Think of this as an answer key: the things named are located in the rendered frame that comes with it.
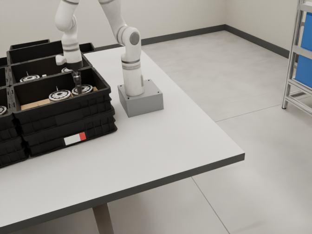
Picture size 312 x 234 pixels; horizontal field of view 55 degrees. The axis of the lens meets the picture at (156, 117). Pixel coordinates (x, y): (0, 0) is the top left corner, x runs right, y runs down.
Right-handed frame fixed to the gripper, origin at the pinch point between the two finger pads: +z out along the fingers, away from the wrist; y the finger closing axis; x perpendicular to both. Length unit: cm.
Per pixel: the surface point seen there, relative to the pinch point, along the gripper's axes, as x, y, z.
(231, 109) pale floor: -136, 83, 81
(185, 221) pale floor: -46, -19, 87
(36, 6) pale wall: 26, 311, 2
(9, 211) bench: 32, -48, 21
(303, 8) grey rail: -175, 57, -11
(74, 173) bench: 8.9, -37.3, 19.4
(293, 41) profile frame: -176, 62, 16
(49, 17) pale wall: 13, 312, 17
